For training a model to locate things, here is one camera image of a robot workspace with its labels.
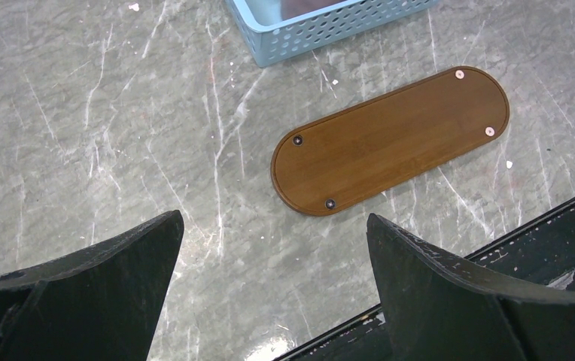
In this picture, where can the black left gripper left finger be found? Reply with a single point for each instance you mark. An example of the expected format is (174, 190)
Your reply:
(102, 302)

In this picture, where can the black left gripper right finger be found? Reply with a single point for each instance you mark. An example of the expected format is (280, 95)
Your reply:
(440, 306)

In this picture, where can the brown oval wooden tray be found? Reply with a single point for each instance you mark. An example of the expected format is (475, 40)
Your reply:
(331, 164)

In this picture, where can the light blue plastic basket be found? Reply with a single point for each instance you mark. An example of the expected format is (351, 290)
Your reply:
(272, 38)

